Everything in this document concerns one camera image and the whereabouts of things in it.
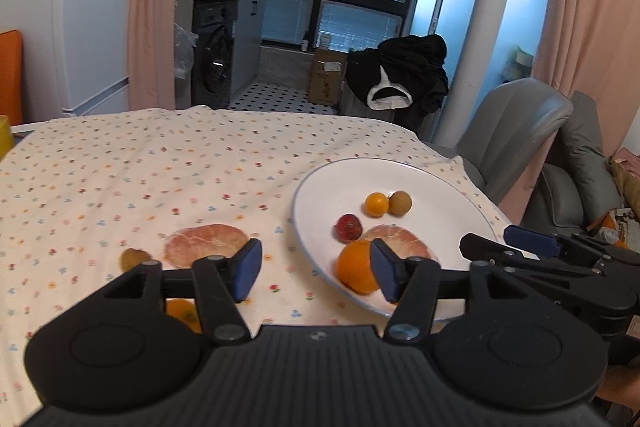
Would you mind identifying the grey chair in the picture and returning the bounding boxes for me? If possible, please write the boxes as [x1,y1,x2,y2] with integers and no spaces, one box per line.
[430,78,573,204]

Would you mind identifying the white blue-rimmed plate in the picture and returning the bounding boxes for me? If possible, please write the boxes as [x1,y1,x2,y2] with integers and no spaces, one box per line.
[292,157,508,317]

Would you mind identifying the yellow tape roll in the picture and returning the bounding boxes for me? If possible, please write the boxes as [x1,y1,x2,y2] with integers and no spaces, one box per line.
[0,115,14,160]

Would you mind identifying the kitchen counter cabinet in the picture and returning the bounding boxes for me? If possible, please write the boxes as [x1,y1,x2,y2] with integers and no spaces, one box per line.
[175,0,268,109]

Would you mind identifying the pink curtain left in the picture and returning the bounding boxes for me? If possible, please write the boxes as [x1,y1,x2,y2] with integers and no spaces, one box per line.
[127,0,176,110]

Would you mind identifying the cardboard box on floor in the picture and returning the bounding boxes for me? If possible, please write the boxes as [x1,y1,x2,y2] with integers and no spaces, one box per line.
[308,49,347,106]

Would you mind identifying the orange chair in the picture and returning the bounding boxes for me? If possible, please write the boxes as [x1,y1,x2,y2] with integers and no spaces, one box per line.
[0,29,24,126]

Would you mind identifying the large orange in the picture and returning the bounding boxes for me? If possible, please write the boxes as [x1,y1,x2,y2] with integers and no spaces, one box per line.
[334,241,380,295]

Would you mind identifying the floral white tablecloth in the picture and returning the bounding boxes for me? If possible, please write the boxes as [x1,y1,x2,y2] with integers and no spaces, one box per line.
[1,107,508,426]

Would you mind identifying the small kumquat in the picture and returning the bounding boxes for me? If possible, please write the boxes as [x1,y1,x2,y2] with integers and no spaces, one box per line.
[119,248,152,272]
[363,192,390,218]

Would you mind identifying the peeled pomelo segment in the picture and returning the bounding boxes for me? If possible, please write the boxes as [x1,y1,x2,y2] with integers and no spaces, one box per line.
[362,225,438,261]
[163,223,248,269]

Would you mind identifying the brown kiwi berry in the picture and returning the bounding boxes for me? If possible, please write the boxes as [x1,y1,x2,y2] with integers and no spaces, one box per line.
[388,191,412,217]

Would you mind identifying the pink curtain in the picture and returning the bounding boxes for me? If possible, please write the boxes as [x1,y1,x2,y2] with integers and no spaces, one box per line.
[533,0,639,155]
[127,0,176,110]

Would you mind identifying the pink curtain right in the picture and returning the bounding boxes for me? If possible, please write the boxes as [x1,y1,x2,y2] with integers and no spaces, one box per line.
[533,0,639,155]

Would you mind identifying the red small fruit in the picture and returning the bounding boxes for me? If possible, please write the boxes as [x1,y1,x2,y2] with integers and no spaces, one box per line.
[334,213,363,244]

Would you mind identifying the white pillar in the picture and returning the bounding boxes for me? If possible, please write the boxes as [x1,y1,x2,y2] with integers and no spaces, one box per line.
[433,0,506,147]

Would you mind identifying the black jacket on chair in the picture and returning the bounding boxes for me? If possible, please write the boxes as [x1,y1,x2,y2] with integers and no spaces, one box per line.
[345,34,449,132]

